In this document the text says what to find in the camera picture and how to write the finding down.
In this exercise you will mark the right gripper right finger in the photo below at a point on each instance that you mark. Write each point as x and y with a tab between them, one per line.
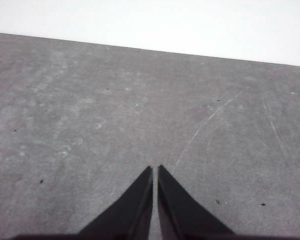
180	212

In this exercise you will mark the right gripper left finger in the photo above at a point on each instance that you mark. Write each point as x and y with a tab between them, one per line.
130	212

